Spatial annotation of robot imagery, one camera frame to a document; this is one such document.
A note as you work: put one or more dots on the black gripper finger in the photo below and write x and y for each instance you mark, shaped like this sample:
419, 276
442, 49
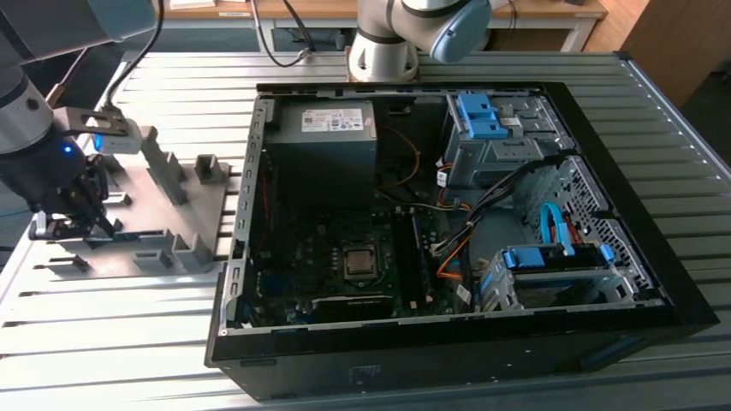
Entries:
54, 227
91, 201

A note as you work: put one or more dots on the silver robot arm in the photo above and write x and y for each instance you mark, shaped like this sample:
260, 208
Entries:
23, 107

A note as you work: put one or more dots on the grey parts rack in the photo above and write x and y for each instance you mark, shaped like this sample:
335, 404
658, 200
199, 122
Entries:
200, 214

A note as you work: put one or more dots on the green motherboard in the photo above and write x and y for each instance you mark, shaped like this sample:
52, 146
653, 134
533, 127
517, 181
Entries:
308, 257

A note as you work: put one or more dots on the grey power supply unit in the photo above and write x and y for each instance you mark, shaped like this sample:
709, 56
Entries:
320, 162

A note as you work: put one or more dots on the white box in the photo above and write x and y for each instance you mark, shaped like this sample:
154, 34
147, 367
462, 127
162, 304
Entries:
194, 3

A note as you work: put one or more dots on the CPU in socket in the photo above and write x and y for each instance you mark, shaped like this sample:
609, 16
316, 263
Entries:
360, 261

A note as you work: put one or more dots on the black graphics card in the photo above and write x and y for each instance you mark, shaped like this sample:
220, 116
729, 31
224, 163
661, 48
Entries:
354, 306

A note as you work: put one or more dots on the blue disk carrier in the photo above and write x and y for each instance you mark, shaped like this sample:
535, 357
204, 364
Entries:
529, 257
477, 115

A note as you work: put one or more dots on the grey metal drive cage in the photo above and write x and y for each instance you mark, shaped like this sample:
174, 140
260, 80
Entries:
503, 158
571, 287

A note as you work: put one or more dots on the black PC case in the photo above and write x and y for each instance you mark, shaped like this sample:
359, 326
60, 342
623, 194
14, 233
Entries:
457, 355

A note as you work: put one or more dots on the wooden desk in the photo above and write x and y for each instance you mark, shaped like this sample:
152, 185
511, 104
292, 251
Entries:
542, 10

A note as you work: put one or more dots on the blue plastic clip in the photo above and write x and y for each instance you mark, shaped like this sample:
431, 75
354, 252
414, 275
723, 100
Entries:
606, 252

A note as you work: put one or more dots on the brown wooden cabinet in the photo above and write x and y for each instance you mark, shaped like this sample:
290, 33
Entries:
674, 43

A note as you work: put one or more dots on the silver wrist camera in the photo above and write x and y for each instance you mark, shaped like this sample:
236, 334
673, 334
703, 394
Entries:
116, 143

